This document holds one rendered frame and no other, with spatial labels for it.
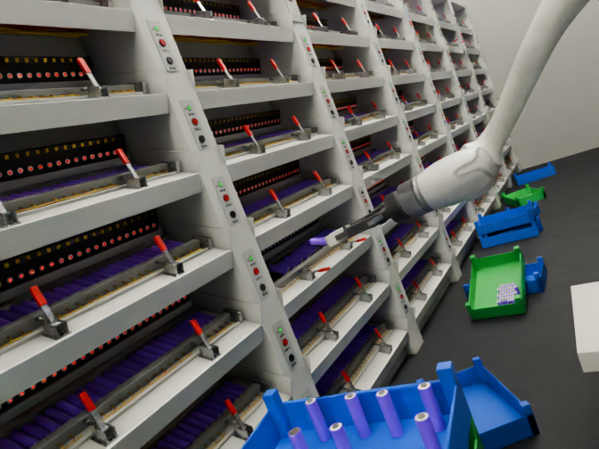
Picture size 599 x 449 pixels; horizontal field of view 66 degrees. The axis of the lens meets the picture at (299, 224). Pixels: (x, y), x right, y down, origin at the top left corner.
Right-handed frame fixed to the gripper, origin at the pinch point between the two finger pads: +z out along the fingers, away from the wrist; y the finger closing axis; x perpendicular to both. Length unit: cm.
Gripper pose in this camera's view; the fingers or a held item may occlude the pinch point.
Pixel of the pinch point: (339, 235)
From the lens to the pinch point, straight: 122.7
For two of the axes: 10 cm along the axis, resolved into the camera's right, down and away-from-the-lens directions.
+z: -7.3, 4.0, 5.5
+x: -4.9, -8.7, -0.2
